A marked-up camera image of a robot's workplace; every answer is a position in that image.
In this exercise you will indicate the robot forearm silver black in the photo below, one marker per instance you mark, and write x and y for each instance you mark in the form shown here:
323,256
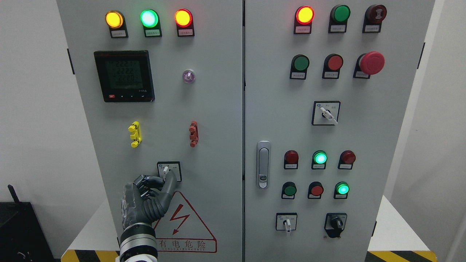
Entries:
138,244

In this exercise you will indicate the red buzzer alarm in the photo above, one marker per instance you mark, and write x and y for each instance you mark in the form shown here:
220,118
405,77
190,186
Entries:
373,18

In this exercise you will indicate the white rotary selector lower right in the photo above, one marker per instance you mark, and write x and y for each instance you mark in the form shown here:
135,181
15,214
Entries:
286,222

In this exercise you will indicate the grey cabinet door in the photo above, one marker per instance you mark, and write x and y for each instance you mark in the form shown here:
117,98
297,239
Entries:
279,110
212,170

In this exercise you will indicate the red terminal connector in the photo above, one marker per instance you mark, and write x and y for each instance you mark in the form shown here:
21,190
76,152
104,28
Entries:
194,138

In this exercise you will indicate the left grey cabinet door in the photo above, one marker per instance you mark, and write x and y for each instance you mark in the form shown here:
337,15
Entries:
212,170

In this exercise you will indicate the green push button lower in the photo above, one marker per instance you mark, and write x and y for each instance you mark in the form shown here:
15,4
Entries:
289,190

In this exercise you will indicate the silver door lock handle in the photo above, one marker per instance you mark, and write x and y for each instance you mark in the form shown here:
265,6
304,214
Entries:
262,163

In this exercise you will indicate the dark red indicator right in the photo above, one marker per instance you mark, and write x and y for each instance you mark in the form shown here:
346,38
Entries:
346,160

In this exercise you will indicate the right grey cabinet door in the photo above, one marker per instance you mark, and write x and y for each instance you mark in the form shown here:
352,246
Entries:
279,110

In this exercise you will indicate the black digital power meter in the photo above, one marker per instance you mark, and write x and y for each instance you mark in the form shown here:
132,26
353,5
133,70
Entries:
125,75

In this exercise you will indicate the clear small lamp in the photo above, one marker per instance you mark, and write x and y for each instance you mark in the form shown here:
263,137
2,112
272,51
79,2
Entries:
188,76

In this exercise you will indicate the lit green indicator middle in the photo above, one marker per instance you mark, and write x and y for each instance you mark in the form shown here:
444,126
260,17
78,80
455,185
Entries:
319,160

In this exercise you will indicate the green push button second row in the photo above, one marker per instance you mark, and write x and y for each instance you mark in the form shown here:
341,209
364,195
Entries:
299,66

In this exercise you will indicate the yellow terminal connector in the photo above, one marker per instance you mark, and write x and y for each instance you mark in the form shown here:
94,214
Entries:
135,134

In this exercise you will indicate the green push button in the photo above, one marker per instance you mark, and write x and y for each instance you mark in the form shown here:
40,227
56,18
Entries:
289,190
338,19

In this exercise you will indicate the dark red indicator left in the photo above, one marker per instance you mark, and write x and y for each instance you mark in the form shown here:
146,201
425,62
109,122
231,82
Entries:
291,160

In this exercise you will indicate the red indicator light top left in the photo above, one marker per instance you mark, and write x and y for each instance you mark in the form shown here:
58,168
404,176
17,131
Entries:
184,23

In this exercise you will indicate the dark red indicator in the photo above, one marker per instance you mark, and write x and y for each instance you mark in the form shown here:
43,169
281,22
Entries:
346,160
291,160

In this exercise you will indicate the red emergency stop mushroom button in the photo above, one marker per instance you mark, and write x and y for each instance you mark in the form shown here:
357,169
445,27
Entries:
368,64

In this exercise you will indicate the yellow indicator light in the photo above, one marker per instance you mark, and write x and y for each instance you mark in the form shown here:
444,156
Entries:
117,24

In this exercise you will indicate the lit green button lower right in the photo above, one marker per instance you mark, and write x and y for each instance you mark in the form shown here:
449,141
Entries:
341,190

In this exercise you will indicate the white rotary selector switch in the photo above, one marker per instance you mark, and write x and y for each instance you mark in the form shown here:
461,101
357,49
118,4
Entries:
173,166

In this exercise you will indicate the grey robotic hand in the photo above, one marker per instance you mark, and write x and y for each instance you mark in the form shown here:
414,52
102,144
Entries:
148,198

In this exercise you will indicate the red push button second row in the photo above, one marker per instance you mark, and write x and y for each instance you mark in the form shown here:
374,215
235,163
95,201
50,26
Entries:
332,65

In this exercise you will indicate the red electric warning sticker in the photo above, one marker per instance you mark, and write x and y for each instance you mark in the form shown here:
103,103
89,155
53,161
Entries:
183,230

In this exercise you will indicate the white rotary selector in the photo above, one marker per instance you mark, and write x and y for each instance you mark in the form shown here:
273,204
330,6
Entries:
286,222
325,113

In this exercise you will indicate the black rotary knob switch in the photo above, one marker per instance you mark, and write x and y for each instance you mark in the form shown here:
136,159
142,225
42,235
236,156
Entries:
335,224

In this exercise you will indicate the black box with antenna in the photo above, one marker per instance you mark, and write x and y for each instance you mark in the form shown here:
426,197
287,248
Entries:
21,237

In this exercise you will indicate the white platform with hazard stripes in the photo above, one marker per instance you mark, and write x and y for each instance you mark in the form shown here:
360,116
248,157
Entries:
392,241

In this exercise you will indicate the white rotary selector upper right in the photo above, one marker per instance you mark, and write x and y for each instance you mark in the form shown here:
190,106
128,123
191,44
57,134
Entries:
325,113

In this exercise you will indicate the red push button lower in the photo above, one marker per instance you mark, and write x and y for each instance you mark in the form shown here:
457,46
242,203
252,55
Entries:
315,190

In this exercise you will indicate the green indicator light top left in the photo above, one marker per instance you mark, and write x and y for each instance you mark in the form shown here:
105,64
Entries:
151,23

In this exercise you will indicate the red lit indicator right door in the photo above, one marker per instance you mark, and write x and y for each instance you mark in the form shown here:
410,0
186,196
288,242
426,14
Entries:
303,20

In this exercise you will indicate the green push button top right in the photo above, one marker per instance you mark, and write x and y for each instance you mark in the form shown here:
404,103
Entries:
338,19

